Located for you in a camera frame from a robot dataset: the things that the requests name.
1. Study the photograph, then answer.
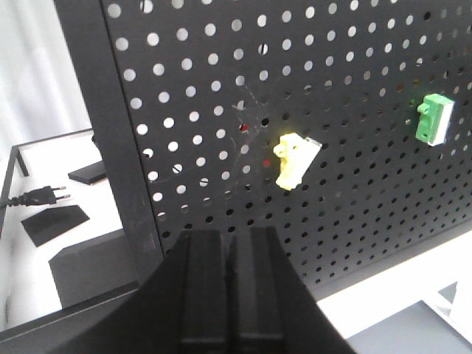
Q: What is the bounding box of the white standing desk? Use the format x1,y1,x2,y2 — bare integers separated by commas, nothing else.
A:
1,135,471,338

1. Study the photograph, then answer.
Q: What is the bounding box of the black far foot plate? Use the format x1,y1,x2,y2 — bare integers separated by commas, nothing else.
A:
68,161,106,185

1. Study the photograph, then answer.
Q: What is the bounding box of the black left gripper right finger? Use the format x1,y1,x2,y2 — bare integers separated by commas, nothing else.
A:
227,227,285,353

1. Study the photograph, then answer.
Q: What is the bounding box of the black box on desk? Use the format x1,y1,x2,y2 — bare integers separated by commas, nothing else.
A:
49,229,136,308

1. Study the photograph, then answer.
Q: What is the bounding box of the white curtain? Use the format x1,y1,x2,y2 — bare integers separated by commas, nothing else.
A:
1,1,91,157

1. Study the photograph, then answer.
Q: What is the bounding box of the black flat foot plate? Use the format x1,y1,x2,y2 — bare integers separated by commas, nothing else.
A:
21,205,89,247

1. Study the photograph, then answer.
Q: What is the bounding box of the black perforated pegboard panel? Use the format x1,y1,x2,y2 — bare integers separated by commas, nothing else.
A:
55,1,471,291

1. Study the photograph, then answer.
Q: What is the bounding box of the black power plug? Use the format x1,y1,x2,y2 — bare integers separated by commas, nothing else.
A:
1,186,71,207

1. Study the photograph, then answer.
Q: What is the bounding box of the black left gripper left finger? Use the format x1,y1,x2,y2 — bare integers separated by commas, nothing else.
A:
180,230,228,353

